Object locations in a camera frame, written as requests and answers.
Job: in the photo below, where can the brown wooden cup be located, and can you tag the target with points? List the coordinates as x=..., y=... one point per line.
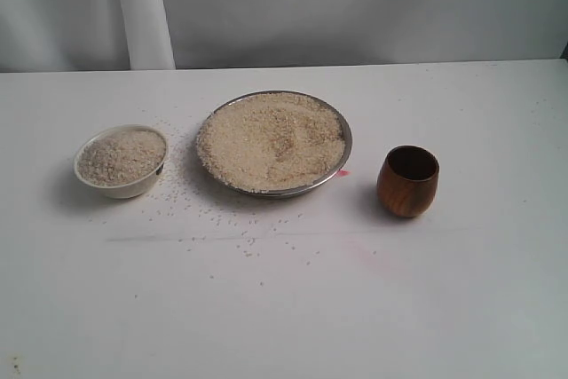
x=408, y=181

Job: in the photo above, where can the rice heap on plate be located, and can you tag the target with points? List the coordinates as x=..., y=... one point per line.
x=270, y=144

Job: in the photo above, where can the white backdrop curtain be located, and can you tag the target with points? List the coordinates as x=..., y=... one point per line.
x=88, y=35

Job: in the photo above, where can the uncooked white rice grains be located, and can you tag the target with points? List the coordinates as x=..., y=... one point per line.
x=122, y=157

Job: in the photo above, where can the small cream ceramic bowl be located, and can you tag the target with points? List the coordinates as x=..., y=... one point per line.
x=133, y=189

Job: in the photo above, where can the round steel plate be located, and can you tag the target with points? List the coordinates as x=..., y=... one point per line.
x=310, y=188

